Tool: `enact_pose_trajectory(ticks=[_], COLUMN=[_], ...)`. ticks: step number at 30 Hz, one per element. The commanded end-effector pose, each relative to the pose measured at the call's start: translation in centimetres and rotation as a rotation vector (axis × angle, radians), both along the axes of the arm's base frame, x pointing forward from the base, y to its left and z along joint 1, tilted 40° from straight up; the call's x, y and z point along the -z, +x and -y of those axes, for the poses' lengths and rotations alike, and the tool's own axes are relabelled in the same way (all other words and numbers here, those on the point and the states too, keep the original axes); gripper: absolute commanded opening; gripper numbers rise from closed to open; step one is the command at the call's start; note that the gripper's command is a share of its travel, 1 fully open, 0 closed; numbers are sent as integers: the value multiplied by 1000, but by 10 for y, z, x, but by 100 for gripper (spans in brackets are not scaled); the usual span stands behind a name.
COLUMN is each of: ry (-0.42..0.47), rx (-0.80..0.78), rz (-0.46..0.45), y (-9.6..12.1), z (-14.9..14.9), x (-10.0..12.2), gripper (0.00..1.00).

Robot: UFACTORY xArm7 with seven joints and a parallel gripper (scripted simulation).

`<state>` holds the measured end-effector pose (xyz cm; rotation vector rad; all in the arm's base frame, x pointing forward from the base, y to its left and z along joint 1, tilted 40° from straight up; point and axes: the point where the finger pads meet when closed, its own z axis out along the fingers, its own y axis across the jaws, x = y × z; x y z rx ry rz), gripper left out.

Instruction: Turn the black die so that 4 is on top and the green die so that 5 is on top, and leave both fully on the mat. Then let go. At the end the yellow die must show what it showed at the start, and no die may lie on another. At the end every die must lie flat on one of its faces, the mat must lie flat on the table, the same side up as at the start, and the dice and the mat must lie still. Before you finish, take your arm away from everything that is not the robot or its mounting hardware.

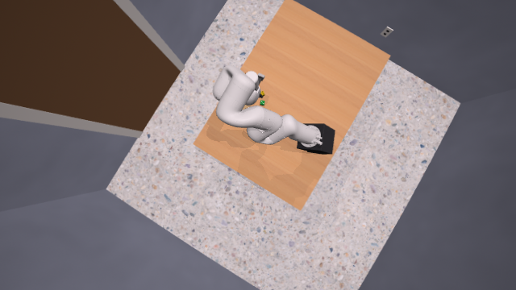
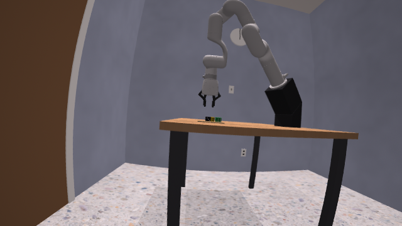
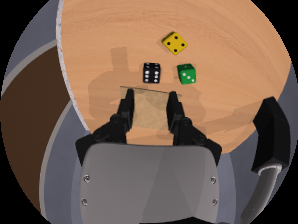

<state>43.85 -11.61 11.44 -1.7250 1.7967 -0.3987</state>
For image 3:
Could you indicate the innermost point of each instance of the yellow die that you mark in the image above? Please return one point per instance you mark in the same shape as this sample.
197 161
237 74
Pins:
174 42

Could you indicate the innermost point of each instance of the green die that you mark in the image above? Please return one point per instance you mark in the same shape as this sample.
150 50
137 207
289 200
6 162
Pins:
186 74

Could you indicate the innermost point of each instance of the black die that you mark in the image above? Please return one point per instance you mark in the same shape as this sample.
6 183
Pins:
151 73

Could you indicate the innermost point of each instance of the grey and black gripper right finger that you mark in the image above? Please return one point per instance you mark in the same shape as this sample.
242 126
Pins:
183 130

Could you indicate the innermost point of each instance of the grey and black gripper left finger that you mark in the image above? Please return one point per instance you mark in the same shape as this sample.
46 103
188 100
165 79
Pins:
112 131

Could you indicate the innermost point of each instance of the tan mat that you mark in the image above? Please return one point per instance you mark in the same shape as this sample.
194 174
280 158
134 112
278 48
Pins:
150 108

